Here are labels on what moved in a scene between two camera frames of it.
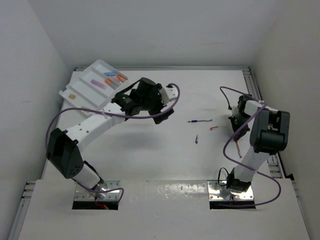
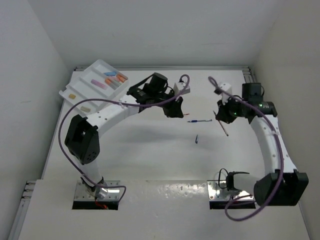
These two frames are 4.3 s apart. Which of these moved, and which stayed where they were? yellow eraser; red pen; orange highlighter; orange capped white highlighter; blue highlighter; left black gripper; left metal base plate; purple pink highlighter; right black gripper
Moved: red pen; left black gripper; right black gripper
Stayed: left metal base plate; orange capped white highlighter; orange highlighter; blue highlighter; purple pink highlighter; yellow eraser
